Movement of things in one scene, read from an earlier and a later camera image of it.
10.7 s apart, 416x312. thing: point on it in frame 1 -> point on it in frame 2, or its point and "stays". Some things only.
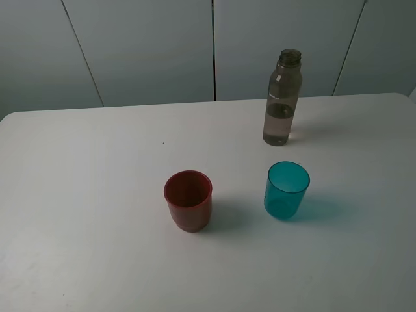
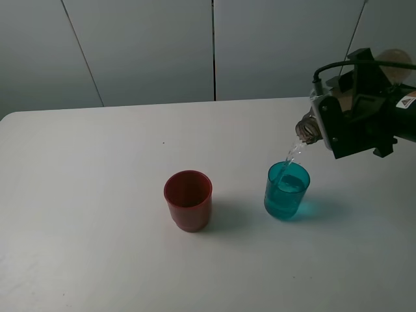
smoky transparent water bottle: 284,91 -> 309,129
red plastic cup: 188,194 stays
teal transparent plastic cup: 286,186 stays
